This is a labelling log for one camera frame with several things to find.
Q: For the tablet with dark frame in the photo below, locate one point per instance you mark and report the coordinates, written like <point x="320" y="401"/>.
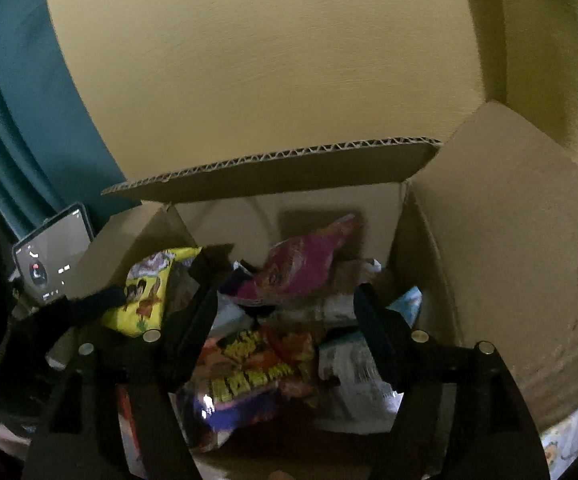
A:
<point x="46" y="257"/>

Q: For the red purple snack bag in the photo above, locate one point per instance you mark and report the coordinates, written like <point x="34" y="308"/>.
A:
<point x="244" y="378"/>

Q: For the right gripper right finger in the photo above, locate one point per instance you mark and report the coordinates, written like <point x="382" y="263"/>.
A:
<point x="462" y="415"/>

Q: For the white printed snack packet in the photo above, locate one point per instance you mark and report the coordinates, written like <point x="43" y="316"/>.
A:
<point x="353" y="398"/>

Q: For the yellow snack bag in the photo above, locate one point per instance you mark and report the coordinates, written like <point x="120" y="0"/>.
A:
<point x="145" y="292"/>

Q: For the teal curtain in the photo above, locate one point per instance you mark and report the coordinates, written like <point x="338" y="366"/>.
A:
<point x="51" y="154"/>

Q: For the pink snack bag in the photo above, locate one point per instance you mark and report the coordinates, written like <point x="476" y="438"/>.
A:
<point x="296" y="267"/>

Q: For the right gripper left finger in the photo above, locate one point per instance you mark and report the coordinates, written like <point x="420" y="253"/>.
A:
<point x="81" y="437"/>

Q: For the brown cardboard box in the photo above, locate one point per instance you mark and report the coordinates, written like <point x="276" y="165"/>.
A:
<point x="472" y="239"/>

